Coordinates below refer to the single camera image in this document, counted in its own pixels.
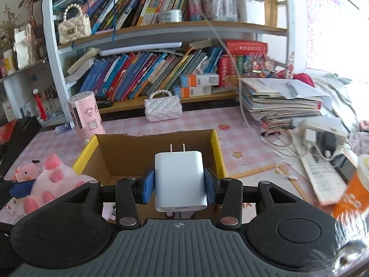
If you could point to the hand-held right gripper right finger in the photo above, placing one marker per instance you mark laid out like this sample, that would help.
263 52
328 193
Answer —
210 186

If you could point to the pale round tin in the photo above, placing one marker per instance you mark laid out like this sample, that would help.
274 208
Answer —
170 16

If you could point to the cream quilted handbag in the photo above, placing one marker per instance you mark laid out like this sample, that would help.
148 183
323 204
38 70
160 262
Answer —
73 27

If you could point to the pink plush duck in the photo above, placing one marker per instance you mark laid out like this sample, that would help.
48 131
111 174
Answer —
26 171

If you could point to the pink checked tablecloth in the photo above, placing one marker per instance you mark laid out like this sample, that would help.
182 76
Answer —
196 121

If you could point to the white bookshelf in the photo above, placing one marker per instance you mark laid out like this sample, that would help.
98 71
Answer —
53 63

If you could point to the row of colourful books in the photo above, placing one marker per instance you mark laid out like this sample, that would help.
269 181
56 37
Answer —
144 0

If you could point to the row of blue books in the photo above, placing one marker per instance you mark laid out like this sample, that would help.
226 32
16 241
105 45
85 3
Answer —
138 75

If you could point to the pink humidifier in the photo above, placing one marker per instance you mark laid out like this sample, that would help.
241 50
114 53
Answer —
86 121

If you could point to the red boxed book set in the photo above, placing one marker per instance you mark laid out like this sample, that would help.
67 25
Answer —
242 57

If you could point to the white bottle yellow label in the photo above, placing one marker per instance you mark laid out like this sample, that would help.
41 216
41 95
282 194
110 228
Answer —
9 62

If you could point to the white power strip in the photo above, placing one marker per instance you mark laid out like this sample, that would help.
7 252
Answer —
323 128

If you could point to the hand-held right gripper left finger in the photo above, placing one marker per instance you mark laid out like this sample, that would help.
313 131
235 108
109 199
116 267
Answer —
146 186

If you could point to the pink plush paw toy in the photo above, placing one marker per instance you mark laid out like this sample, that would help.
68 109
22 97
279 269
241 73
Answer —
57 184

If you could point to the stack of papers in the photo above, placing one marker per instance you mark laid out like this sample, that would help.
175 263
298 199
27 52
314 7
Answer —
279 101

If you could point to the white pen holders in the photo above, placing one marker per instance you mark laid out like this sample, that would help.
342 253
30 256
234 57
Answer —
236 10

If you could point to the orange paper cup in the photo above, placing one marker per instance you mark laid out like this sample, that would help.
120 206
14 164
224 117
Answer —
353 190

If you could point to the red tassel ornament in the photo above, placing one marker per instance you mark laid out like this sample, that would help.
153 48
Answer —
40 104

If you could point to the white pearl handbag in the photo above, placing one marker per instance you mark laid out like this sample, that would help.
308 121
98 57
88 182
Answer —
163 109

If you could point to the printed paper booklet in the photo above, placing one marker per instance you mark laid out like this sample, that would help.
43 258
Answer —
320 176

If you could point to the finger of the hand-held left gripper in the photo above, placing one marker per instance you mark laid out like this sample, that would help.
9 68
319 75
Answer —
21 188

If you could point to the white charger plug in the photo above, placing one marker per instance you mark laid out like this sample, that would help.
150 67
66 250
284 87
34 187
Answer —
180 179

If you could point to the yellow cardboard box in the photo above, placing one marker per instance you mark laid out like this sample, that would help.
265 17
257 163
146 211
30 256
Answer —
129 150

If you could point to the white gift bag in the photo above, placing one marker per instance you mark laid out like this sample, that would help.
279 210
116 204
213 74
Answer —
26 49

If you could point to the pink wall chart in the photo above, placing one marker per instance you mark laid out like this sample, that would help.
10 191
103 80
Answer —
325 28

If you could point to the orange white box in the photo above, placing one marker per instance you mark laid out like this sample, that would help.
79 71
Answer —
193 91
200 80

